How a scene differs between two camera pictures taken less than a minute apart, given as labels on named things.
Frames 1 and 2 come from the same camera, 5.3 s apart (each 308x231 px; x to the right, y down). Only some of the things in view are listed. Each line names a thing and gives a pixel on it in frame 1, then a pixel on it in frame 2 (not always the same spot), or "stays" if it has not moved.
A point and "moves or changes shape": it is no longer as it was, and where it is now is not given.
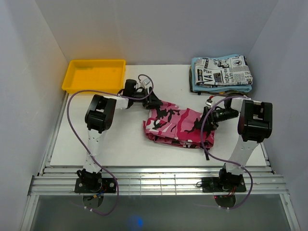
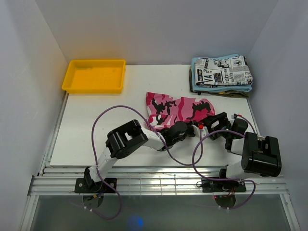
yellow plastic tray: (106, 75) stays
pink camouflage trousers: (168, 124) moves or changes shape
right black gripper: (210, 123) to (222, 117)
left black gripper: (153, 103) to (190, 125)
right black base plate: (212, 185) stays
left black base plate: (96, 185) stays
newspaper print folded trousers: (226, 73) stays
